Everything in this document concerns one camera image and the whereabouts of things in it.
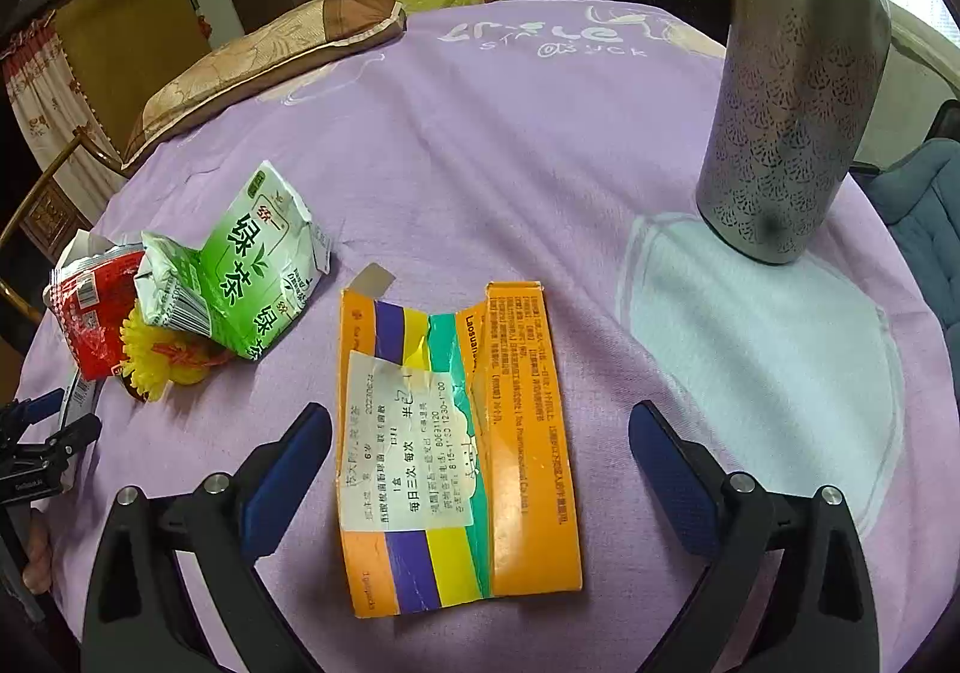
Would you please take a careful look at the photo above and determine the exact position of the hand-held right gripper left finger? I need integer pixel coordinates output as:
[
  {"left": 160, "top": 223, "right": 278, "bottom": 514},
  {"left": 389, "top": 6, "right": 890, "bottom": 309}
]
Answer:
[{"left": 79, "top": 401, "right": 335, "bottom": 673}]

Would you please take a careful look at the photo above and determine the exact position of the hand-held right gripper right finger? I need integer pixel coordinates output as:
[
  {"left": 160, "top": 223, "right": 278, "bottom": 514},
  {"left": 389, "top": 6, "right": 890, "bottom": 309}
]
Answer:
[{"left": 628, "top": 400, "right": 880, "bottom": 673}]

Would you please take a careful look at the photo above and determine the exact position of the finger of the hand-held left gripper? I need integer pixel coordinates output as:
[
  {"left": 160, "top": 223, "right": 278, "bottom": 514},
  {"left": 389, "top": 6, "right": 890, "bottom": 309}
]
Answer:
[
  {"left": 19, "top": 412, "right": 102, "bottom": 473},
  {"left": 0, "top": 388, "right": 67, "bottom": 435}
]

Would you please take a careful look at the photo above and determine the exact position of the white printed wrapper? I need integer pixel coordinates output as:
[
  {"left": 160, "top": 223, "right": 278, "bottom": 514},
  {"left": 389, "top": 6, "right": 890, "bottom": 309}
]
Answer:
[{"left": 56, "top": 365, "right": 102, "bottom": 494}]

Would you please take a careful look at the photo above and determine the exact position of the yellow plastic flower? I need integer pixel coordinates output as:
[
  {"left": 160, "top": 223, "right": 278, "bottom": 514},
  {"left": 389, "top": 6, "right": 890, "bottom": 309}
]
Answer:
[{"left": 118, "top": 309, "right": 230, "bottom": 404}]

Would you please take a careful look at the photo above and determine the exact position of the orange medicine box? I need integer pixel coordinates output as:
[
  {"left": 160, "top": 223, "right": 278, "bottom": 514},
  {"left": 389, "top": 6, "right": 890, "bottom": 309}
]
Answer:
[{"left": 335, "top": 262, "right": 584, "bottom": 620}]

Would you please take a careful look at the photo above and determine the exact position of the person's left hand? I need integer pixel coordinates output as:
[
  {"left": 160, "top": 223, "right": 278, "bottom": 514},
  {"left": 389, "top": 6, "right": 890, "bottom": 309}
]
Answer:
[{"left": 21, "top": 523, "right": 55, "bottom": 591}]

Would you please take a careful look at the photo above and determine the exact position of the red crumpled packet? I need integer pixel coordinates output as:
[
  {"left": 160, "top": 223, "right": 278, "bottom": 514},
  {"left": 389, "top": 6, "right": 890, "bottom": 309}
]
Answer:
[{"left": 43, "top": 230, "right": 151, "bottom": 383}]

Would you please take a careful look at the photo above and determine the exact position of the green tea carton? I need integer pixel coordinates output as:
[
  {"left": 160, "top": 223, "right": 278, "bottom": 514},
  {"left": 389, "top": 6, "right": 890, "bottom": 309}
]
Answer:
[{"left": 137, "top": 161, "right": 332, "bottom": 363}]

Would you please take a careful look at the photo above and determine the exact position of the patterned curtain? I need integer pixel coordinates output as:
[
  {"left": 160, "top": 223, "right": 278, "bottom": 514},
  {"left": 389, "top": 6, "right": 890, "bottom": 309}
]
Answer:
[{"left": 0, "top": 13, "right": 98, "bottom": 194}]

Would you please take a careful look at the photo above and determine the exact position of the blue-grey cushioned chair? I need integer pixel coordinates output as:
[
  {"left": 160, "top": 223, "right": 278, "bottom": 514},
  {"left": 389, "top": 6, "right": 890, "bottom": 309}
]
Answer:
[{"left": 847, "top": 136, "right": 960, "bottom": 329}]

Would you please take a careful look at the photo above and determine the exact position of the brown wooden door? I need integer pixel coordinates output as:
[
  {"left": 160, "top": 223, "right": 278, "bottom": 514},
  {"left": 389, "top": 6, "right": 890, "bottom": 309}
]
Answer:
[{"left": 52, "top": 0, "right": 215, "bottom": 141}]

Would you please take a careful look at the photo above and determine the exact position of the brown patterned pillow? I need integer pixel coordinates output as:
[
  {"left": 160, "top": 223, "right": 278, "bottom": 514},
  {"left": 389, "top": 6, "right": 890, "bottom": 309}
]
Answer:
[{"left": 122, "top": 0, "right": 408, "bottom": 175}]

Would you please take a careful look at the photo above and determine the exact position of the patterned metal bottle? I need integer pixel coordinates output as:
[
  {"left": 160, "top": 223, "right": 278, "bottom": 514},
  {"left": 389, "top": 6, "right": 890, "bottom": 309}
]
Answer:
[{"left": 696, "top": 0, "right": 893, "bottom": 267}]

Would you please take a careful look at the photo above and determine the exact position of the wooden chair frame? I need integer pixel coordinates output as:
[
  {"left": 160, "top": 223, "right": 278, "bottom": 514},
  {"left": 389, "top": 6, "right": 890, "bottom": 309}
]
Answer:
[{"left": 0, "top": 125, "right": 125, "bottom": 321}]

